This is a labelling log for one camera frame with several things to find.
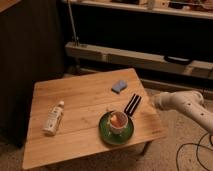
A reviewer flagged black striped eraser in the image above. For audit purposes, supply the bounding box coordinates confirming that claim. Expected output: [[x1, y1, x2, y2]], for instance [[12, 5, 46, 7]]
[[124, 94, 141, 116]]

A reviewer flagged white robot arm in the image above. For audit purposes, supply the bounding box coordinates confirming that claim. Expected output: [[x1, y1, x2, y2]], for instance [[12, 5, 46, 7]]
[[152, 90, 213, 135]]

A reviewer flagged blue sponge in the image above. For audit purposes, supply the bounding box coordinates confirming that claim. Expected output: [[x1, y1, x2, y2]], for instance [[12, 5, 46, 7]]
[[111, 80, 127, 94]]

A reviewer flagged cup with orange contents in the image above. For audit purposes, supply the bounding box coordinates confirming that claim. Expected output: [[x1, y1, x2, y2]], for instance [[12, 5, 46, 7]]
[[108, 111, 128, 134]]

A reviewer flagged green saucer plate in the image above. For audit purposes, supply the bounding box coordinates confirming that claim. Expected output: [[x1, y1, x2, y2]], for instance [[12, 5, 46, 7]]
[[98, 112, 134, 145]]

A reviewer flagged metal stand pole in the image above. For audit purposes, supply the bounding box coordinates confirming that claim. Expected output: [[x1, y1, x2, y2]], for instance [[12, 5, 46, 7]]
[[67, 0, 79, 46]]

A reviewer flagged white plastic bottle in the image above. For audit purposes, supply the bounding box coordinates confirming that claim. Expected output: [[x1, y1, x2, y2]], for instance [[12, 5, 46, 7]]
[[42, 101, 64, 136]]

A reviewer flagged long wooden shelf rail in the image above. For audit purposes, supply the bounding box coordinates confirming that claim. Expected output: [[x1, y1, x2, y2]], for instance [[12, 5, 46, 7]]
[[65, 42, 213, 80]]

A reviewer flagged black handle on shelf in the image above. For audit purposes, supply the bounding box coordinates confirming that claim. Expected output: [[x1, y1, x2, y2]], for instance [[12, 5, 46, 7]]
[[164, 56, 193, 65]]

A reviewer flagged black floor cable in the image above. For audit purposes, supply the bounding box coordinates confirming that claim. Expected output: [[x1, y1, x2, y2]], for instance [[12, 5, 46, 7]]
[[175, 133, 213, 171]]

